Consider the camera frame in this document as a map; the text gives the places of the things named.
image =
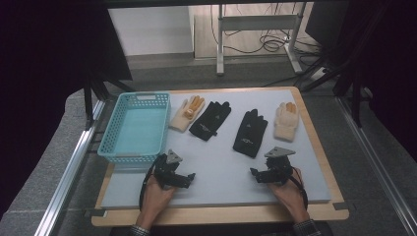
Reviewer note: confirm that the dark curtain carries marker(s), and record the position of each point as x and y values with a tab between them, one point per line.
49	65
393	65

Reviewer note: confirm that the person's left hand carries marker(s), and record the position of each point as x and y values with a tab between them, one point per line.
155	200

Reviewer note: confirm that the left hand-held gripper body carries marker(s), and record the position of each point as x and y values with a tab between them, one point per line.
165	172

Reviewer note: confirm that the beige glove with round tag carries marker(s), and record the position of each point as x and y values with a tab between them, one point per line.
183	118

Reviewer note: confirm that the person's left plaid sleeve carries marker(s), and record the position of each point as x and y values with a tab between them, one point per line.
139	231

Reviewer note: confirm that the beige glove with orange fingertips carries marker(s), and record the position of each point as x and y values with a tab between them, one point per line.
286	124

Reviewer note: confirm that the grey foam mat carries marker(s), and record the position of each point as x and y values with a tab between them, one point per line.
216	164

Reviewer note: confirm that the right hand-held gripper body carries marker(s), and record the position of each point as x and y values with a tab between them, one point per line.
278	168

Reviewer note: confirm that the aluminium rail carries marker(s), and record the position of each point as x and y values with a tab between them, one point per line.
69	173
377	164

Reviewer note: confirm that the teal plastic basket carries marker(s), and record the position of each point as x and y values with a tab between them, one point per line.
137	131

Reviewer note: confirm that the black tripod legs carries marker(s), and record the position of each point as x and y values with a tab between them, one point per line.
95	95

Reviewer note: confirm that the black glove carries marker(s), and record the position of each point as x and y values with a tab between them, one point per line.
250	134
209	121

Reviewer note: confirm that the black metal stand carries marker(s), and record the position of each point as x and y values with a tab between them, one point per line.
347	75

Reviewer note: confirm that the white metal desk frame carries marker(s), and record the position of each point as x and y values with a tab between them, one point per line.
259	23

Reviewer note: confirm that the white panel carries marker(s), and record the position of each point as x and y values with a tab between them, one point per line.
150	31

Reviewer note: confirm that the white power strip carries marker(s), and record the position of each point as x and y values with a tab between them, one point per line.
318	73

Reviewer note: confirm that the person's right hand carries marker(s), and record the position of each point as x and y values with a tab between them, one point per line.
290	200

